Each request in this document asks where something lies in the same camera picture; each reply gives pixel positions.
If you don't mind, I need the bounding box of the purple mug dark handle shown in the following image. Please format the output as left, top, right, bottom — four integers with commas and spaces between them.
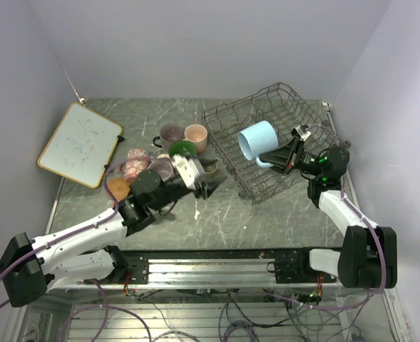
153, 123, 184, 151

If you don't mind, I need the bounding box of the aluminium mounting rail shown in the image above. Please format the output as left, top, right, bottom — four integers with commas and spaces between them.
40, 249, 336, 289

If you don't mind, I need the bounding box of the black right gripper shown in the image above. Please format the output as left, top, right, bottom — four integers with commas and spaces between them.
258, 135, 324, 177

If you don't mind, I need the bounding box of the light blue mug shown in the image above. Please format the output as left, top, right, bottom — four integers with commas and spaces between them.
237, 120, 279, 169

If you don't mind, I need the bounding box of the green inside floral mug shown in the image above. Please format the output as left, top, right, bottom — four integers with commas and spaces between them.
168, 140, 197, 157

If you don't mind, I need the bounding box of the small olive grey cup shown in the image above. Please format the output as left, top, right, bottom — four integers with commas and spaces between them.
203, 162, 219, 181

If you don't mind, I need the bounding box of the pink patterned mug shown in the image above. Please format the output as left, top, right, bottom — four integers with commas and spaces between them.
118, 148, 151, 185

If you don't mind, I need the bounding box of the grey wire dish rack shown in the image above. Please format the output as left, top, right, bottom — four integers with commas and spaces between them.
203, 82, 350, 204

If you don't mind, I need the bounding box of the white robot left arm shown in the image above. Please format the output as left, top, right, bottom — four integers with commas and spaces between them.
0, 156, 221, 308

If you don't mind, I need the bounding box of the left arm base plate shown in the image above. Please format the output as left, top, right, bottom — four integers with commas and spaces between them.
103, 246, 149, 284

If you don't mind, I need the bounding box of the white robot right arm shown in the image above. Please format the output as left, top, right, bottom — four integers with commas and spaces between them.
258, 138, 398, 290

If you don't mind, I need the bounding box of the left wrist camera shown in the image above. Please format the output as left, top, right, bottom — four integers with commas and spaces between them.
172, 155, 205, 190

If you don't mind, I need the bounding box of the small whiteboard wooden frame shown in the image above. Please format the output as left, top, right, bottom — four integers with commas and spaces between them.
38, 103, 123, 189

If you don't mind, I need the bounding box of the lavender mug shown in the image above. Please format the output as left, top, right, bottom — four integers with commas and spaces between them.
148, 158, 175, 182

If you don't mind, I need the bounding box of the peach pink mug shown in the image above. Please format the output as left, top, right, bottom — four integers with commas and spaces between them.
184, 124, 208, 154

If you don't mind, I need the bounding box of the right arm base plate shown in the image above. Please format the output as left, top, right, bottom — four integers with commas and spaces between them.
265, 248, 319, 284

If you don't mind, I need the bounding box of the cork coaster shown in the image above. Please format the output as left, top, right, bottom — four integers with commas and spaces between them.
107, 177, 130, 202

